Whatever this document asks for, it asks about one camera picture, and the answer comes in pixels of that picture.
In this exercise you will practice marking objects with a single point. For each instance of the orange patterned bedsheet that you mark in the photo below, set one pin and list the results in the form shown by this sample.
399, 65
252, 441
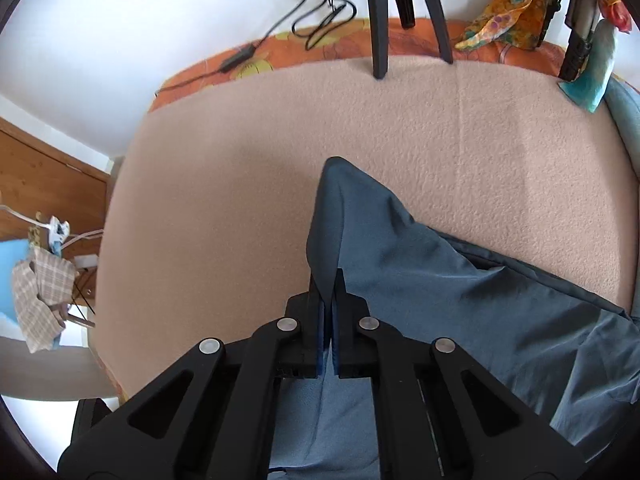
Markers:
417, 42

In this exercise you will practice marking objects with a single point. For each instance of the red yellow cloth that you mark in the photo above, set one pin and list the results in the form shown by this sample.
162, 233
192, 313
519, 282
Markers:
617, 7

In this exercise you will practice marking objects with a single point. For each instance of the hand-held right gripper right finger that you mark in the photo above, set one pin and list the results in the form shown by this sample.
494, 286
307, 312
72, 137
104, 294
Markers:
339, 330

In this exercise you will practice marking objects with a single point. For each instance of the light blue board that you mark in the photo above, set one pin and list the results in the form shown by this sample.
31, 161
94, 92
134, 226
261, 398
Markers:
10, 270

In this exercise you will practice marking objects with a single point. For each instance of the dark blue pants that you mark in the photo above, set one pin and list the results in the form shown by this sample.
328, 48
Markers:
450, 300

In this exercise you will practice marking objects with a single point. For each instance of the beige fleece blanket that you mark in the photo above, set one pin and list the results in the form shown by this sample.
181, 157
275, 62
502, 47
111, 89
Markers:
225, 185

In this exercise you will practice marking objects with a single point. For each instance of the wooden door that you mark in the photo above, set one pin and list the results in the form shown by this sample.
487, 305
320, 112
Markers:
40, 175

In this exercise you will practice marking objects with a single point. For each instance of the thin rod rack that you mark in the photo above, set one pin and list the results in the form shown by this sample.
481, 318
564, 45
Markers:
80, 317

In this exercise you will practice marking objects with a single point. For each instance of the black folded tripod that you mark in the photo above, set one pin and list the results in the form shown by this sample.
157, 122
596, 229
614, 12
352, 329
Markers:
575, 45

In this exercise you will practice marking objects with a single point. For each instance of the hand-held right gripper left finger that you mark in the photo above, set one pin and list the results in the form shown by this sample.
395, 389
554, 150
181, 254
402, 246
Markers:
322, 330

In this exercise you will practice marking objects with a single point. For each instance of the teal cloth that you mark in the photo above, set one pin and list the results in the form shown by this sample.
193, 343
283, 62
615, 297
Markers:
595, 75

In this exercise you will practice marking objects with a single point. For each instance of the white plug adapter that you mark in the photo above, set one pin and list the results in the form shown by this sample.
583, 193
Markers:
59, 230

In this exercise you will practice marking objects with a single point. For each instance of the black tripod legs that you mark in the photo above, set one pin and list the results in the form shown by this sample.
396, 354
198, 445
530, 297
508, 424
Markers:
377, 20

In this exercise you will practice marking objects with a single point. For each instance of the orange patterned scarf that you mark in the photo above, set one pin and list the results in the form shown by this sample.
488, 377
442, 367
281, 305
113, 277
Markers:
510, 5

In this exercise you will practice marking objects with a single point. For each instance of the beige checked cloth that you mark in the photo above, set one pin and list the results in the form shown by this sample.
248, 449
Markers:
40, 290

